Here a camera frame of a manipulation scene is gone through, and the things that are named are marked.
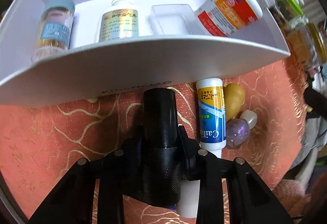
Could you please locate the toothpick jar blue lid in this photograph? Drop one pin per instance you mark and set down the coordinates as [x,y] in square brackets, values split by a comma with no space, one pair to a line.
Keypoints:
[55,30]

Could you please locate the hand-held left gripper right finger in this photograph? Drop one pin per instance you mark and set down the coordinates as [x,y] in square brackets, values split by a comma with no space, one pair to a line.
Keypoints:
[187,155]

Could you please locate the purple nail polish bottle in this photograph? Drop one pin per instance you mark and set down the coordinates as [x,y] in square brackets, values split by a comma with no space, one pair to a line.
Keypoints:
[237,130]

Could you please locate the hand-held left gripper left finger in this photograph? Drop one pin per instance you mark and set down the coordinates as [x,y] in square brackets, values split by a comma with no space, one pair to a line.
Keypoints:
[127,157]

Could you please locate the jar gold lid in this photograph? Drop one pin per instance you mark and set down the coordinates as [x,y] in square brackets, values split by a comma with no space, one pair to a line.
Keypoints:
[306,40]

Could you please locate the black cylindrical spray bottle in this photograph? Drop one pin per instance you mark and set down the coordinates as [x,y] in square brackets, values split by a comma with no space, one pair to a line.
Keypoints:
[159,142]

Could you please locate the yellow gourd ornament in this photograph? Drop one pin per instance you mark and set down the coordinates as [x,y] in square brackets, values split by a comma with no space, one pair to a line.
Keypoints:
[233,100]

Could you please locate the blue yellow label spray bottle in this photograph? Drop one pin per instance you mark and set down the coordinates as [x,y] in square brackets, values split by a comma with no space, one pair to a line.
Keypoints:
[210,116]

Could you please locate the clear plastic case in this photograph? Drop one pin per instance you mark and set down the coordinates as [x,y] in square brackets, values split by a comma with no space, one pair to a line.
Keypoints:
[171,19]

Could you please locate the red rose tablecloth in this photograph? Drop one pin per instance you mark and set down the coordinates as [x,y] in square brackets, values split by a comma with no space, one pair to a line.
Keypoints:
[63,142]

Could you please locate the jar green lid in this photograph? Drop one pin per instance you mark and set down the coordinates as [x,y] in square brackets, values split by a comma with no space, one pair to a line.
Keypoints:
[291,0]

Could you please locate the white bottle holographic label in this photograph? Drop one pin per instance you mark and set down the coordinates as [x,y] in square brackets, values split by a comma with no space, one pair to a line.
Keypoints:
[118,25]

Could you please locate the red label pill bottle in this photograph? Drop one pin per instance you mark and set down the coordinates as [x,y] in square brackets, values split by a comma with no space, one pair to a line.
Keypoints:
[230,12]

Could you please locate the white cardboard box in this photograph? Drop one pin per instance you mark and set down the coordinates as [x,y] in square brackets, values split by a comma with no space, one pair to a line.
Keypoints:
[127,65]

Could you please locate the plain white plastic bottle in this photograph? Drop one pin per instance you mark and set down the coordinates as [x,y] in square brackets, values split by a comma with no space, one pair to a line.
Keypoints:
[189,196]

